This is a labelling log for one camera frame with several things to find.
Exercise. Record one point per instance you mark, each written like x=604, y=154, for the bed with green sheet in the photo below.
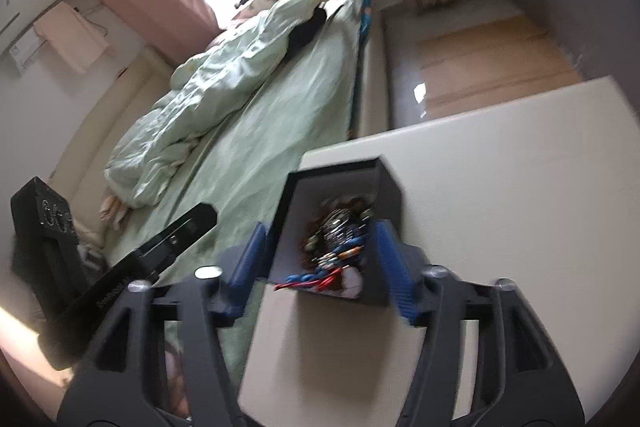
x=290, y=127

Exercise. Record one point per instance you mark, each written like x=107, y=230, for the white butterfly brooch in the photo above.
x=350, y=281

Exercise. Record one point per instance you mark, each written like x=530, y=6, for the black cardboard box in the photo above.
x=390, y=192

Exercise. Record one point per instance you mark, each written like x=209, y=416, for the pink towel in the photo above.
x=72, y=37

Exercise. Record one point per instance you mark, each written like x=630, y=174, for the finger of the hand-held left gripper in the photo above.
x=182, y=232

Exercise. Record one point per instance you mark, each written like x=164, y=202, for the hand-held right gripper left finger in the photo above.
x=250, y=259

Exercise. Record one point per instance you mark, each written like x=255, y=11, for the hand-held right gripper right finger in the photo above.
x=390, y=257

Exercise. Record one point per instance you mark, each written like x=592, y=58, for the pale pink cloth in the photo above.
x=114, y=209

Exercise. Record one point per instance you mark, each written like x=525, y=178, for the green duvet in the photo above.
x=210, y=107

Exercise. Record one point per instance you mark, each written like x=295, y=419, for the white air conditioner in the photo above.
x=20, y=52

